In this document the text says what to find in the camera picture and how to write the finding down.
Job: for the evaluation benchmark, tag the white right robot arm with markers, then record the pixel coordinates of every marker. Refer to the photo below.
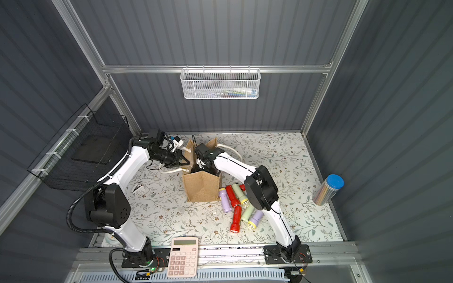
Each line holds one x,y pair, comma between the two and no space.
262,194

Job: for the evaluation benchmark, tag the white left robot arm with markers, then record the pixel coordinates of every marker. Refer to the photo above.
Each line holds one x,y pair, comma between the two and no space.
107,206

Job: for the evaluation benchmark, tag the green flashlight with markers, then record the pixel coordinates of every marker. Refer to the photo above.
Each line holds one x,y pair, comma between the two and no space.
241,196
246,213

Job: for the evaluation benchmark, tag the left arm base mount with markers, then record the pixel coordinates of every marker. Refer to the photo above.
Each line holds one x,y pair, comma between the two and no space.
158,259

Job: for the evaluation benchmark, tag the markers in white basket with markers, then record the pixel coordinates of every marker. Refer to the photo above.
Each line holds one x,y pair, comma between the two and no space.
236,93

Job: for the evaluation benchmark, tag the black wire basket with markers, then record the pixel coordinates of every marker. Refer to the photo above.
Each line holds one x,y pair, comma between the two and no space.
87,150

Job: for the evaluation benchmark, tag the pink calculator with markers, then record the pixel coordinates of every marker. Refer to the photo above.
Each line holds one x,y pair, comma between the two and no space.
183,258

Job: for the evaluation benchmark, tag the green flashlight upper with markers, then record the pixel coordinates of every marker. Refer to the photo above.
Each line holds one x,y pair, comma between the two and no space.
241,196

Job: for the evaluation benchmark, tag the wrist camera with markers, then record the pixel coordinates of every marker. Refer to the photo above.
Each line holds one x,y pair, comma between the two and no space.
203,148
164,140

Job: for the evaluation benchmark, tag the white wire mesh basket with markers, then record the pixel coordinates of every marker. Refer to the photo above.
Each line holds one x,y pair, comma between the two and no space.
199,85

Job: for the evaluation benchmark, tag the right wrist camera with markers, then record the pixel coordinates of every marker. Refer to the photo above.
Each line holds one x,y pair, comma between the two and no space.
203,148

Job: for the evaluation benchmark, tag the blue-lidded cylinder container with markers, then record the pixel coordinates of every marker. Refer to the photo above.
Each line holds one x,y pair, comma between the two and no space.
330,186

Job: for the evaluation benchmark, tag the purple flashlight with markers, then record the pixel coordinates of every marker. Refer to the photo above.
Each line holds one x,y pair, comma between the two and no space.
253,222
225,202

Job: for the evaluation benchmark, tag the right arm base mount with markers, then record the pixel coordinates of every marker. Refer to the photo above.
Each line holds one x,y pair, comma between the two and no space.
275,254

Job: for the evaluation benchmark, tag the purple flashlight bottom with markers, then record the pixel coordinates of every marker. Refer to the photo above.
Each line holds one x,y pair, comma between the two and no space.
253,222

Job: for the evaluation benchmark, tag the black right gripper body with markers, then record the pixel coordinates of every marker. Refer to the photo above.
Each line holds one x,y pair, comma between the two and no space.
202,158

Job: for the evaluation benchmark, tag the green flashlight lower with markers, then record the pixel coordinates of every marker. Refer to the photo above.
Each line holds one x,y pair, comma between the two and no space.
246,213

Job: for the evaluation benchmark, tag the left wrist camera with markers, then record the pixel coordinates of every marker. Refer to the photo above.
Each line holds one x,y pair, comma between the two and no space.
164,140

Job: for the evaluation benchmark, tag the red flashlight bottom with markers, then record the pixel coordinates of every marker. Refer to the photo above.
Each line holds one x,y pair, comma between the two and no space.
235,226

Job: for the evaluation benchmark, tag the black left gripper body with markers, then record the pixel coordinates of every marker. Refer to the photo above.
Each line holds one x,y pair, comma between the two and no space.
173,159

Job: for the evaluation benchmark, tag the brown paper tote bag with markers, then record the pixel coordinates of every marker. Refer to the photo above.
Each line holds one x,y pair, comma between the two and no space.
199,185

